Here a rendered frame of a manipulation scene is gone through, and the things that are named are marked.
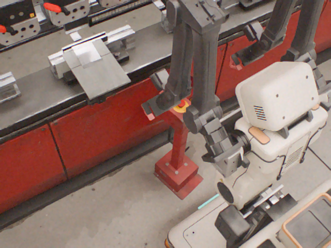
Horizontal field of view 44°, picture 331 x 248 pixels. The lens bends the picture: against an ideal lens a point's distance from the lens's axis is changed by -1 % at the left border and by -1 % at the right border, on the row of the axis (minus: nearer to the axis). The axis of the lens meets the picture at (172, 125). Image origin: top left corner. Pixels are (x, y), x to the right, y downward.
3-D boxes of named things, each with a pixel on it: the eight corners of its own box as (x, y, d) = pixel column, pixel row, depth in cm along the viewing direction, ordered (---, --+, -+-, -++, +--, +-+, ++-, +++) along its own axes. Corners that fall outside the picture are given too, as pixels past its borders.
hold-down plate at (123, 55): (68, 86, 175) (67, 81, 173) (63, 77, 178) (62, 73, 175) (129, 59, 185) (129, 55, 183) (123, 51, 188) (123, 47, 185)
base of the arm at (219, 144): (215, 163, 122) (245, 143, 126) (204, 139, 120) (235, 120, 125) (202, 161, 130) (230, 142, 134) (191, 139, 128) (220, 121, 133)
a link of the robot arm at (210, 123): (210, 139, 123) (224, 130, 125) (196, 109, 121) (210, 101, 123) (196, 138, 132) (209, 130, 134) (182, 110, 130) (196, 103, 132)
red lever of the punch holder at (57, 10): (47, 5, 138) (70, 12, 146) (43, -2, 139) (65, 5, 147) (45, 10, 139) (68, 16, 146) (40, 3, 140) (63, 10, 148)
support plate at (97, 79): (90, 99, 158) (89, 98, 157) (61, 56, 169) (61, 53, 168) (131, 81, 164) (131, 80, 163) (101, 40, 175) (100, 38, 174)
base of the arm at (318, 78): (313, 98, 137) (336, 83, 142) (304, 77, 136) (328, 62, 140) (296, 100, 145) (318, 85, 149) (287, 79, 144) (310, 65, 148)
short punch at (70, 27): (66, 35, 163) (62, 18, 155) (64, 32, 164) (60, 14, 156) (89, 27, 167) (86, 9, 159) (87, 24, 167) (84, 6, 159)
